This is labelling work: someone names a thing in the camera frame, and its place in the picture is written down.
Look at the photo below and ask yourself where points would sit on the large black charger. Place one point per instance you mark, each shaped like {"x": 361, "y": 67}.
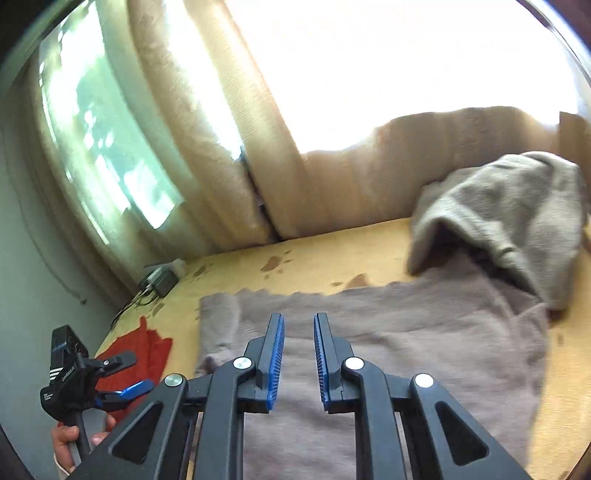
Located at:
{"x": 165, "y": 282}

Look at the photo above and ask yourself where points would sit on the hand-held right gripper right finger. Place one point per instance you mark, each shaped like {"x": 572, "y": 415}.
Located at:
{"x": 322, "y": 364}

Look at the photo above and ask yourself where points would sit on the red knit sweater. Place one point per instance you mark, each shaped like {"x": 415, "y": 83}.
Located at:
{"x": 143, "y": 350}

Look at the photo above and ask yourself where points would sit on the white charger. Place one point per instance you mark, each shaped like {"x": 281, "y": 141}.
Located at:
{"x": 151, "y": 279}

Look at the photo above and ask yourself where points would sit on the yellow paw print blanket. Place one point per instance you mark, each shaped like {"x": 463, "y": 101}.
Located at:
{"x": 323, "y": 258}

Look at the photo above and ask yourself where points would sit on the white power strip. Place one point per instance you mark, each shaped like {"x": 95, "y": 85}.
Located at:
{"x": 178, "y": 265}

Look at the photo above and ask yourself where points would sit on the beige embossed curtain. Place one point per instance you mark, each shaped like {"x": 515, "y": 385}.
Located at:
{"x": 369, "y": 161}
{"x": 207, "y": 138}

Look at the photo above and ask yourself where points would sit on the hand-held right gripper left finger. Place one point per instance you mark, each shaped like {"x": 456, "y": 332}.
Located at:
{"x": 275, "y": 364}

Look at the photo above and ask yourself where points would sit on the person's left hand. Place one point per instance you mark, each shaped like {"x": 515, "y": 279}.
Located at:
{"x": 64, "y": 441}

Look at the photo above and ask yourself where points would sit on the mauve grey knit sweater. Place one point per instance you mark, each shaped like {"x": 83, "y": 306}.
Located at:
{"x": 438, "y": 346}

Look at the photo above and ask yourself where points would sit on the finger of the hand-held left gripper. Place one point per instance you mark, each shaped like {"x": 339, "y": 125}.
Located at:
{"x": 131, "y": 391}
{"x": 113, "y": 362}

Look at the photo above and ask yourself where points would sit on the beige grey garment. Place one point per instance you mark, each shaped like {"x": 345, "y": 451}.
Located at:
{"x": 508, "y": 207}

